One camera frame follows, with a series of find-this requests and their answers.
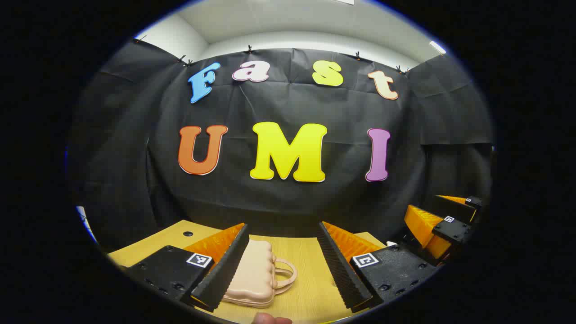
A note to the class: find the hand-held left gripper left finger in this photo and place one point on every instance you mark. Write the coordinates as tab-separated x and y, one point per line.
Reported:
225	274

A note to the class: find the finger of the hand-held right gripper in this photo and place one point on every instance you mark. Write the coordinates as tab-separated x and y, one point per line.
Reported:
456	208
452	231

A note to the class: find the ceiling light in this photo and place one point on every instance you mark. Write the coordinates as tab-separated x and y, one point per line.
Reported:
437	47

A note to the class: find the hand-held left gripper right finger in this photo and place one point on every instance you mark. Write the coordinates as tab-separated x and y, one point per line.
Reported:
339	274

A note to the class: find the beige suitcase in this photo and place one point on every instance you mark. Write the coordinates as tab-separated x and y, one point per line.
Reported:
254	270

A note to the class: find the black backdrop cloth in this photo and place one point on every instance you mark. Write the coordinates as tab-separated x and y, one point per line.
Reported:
288	198

